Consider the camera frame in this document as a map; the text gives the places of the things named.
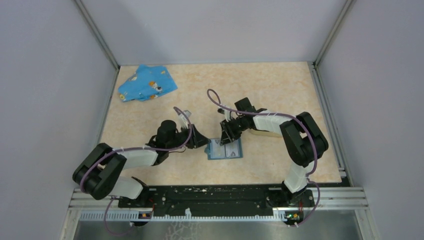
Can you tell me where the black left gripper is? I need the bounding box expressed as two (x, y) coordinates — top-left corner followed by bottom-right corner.
(167, 123), (212, 150)

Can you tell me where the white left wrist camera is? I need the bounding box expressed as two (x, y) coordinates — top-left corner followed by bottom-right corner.
(177, 110), (192, 129)

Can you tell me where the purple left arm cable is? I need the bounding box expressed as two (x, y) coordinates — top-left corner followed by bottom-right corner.
(79, 106), (194, 237)

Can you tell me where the white cable duct strip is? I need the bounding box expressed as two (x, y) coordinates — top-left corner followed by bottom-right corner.
(79, 209), (288, 222)

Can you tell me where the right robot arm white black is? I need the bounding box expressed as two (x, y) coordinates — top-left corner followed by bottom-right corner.
(217, 97), (329, 206)

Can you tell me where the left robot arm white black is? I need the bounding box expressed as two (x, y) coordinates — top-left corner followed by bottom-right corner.
(72, 120), (210, 207)

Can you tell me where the blue card holder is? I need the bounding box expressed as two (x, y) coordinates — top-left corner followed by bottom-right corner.
(204, 138), (243, 160)

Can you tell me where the gold oval tray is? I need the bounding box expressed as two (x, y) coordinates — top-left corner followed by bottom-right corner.
(249, 129), (283, 138)

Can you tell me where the white credit card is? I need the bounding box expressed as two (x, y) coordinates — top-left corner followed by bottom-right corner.
(205, 138), (226, 160)

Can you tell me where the blue patterned cloth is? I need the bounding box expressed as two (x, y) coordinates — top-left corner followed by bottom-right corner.
(118, 64), (178, 102)

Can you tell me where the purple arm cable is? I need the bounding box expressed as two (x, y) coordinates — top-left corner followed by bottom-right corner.
(79, 106), (194, 237)
(206, 88), (322, 228)

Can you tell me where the right aluminium corner post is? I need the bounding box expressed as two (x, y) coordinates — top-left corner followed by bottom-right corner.
(313, 0), (356, 68)

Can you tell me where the left aluminium corner post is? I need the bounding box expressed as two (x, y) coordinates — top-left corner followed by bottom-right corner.
(72, 0), (120, 70)

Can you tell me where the aluminium frame rail front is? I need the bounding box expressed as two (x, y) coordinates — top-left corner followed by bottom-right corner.
(68, 185), (369, 222)

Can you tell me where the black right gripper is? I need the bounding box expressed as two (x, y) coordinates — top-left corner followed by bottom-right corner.
(219, 116), (247, 146)

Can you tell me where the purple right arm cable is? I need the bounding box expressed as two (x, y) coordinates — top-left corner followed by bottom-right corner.
(206, 88), (322, 228)

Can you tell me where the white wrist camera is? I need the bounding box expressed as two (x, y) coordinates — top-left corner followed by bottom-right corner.
(217, 107), (234, 122)
(177, 110), (192, 129)

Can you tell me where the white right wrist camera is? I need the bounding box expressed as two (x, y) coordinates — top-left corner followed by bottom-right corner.
(217, 107), (234, 122)

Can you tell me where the aluminium corner post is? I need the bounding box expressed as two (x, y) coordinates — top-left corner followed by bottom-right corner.
(72, 0), (120, 70)
(313, 0), (356, 68)

